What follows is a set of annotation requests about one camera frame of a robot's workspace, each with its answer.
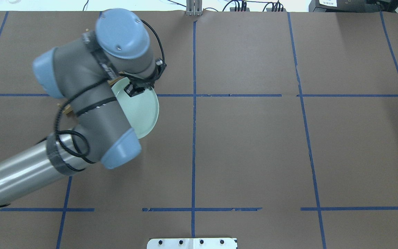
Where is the wooden dish rack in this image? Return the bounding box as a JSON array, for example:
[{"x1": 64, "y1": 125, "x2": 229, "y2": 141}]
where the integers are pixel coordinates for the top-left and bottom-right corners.
[{"x1": 56, "y1": 103, "x2": 74, "y2": 117}]

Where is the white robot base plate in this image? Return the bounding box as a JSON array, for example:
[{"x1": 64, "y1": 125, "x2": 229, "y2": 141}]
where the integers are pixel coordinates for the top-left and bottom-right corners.
[{"x1": 146, "y1": 238, "x2": 238, "y2": 249}]

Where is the pale green plate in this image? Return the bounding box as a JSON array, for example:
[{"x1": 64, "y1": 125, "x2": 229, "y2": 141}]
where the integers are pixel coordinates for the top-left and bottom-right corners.
[{"x1": 112, "y1": 78, "x2": 159, "y2": 139}]

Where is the aluminium frame post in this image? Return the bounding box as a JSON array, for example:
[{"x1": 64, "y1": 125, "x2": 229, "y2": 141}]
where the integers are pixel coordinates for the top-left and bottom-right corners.
[{"x1": 186, "y1": 0, "x2": 203, "y2": 16}]

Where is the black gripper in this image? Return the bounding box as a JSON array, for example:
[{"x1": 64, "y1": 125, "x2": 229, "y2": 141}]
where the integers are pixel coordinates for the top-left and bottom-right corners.
[{"x1": 124, "y1": 84, "x2": 146, "y2": 98}]

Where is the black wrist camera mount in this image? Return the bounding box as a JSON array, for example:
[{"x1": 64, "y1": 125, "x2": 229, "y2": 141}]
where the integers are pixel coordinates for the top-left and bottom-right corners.
[{"x1": 120, "y1": 58, "x2": 167, "y2": 89}]

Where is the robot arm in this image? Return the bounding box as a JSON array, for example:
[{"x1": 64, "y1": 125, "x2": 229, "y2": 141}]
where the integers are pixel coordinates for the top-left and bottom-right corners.
[{"x1": 0, "y1": 8, "x2": 165, "y2": 210}]

